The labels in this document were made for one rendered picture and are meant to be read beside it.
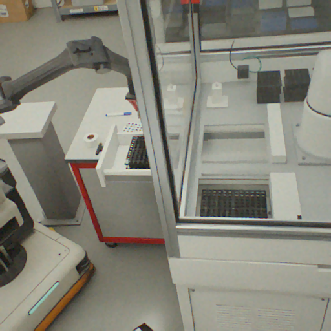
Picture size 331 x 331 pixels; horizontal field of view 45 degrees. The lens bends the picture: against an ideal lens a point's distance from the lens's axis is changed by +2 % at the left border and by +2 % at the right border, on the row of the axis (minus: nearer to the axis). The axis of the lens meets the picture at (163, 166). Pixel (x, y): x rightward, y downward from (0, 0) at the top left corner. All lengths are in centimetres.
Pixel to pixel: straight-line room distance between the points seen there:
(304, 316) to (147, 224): 102
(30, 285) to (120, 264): 53
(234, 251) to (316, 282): 26
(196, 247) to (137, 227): 110
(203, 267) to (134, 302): 106
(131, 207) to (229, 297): 89
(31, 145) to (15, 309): 84
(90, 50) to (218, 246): 71
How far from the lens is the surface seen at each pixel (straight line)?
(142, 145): 167
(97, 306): 230
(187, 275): 129
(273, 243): 114
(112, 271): 239
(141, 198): 204
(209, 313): 151
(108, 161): 166
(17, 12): 590
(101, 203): 214
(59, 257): 218
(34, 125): 224
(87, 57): 130
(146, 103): 83
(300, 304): 143
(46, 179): 248
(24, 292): 214
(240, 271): 125
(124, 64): 151
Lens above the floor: 194
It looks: 42 degrees down
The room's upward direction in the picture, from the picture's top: 10 degrees counter-clockwise
